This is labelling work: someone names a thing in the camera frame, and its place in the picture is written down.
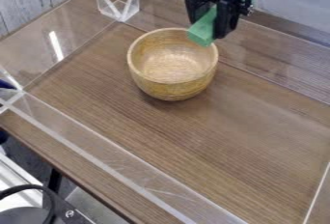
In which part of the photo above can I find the green rectangular block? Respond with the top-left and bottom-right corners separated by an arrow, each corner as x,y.
187,7 -> 216,47

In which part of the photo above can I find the brown wooden bowl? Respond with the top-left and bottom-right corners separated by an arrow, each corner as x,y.
127,28 -> 219,101

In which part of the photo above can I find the clear acrylic front barrier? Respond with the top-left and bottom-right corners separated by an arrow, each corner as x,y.
0,69 -> 247,224

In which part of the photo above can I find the black table leg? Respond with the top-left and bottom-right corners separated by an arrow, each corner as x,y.
48,169 -> 61,193

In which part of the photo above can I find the clear acrylic corner bracket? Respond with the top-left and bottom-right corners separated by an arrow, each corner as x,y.
96,0 -> 139,22

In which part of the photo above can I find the grey metal base plate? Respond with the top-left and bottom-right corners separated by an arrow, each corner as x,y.
42,194 -> 94,224

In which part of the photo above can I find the black cable loop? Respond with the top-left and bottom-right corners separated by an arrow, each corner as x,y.
0,183 -> 56,224

